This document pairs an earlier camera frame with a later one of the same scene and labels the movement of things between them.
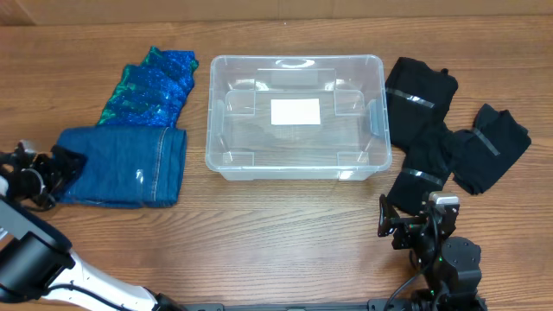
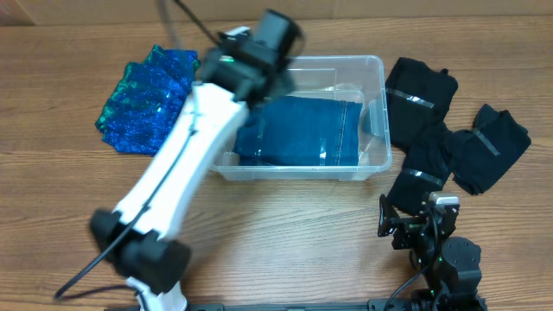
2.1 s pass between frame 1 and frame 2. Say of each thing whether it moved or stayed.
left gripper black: moved
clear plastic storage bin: stayed
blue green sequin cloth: stayed
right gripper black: stayed
